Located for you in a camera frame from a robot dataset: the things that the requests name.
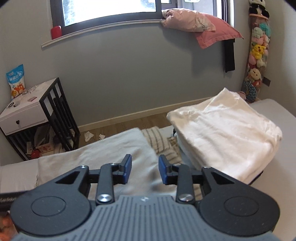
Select beige linen trousers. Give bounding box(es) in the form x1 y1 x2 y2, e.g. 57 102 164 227
36 127 179 200

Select grey bed sheet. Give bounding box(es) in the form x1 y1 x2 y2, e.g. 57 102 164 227
1 99 295 240

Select white folded garment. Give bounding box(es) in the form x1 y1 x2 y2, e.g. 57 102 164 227
166 88 282 184

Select white bedside table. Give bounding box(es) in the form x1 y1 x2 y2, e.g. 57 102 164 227
1 78 80 161

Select brown striped folded shirt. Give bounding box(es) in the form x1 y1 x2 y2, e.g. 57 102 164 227
142 126 191 199

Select blue snack bag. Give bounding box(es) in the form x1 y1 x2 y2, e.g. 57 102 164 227
6 64 26 99

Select plush toy hanging tube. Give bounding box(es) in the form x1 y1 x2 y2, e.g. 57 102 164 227
241 0 271 103

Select black hanging cloth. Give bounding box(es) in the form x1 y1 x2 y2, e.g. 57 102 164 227
223 39 235 73

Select red cup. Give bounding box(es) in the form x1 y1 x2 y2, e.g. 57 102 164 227
51 26 63 40

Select pink pillow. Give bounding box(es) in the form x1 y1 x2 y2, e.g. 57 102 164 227
195 13 243 49

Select pink plastic bag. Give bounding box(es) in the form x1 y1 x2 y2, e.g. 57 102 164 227
160 8 216 33

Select window with dark frame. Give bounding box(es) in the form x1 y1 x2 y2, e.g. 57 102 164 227
49 0 234 35

